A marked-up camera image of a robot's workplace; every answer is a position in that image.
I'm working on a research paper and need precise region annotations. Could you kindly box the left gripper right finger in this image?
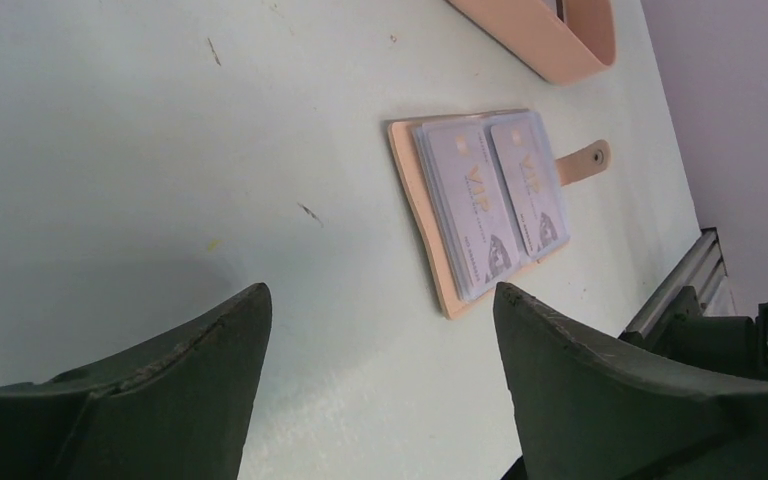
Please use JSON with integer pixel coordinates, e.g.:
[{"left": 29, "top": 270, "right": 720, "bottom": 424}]
[{"left": 493, "top": 283, "right": 768, "bottom": 479}]

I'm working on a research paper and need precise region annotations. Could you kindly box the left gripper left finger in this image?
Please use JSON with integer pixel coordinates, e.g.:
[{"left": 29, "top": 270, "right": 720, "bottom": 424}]
[{"left": 0, "top": 283, "right": 272, "bottom": 479}]

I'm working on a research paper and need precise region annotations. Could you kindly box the silver white VIP card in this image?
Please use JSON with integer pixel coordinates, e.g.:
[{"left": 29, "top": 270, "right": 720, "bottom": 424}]
[{"left": 415, "top": 119, "right": 523, "bottom": 302}]

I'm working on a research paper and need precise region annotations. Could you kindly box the pink oval card tray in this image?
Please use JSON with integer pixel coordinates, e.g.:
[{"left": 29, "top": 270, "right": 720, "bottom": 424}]
[{"left": 450, "top": 0, "right": 617, "bottom": 86}]

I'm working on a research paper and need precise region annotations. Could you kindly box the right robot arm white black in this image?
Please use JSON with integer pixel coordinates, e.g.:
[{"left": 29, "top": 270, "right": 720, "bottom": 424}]
[{"left": 620, "top": 286, "right": 768, "bottom": 381}]

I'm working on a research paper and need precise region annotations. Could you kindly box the aluminium frame rail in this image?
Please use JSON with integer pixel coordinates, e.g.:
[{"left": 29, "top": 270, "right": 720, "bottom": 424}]
[{"left": 623, "top": 228, "right": 737, "bottom": 338}]

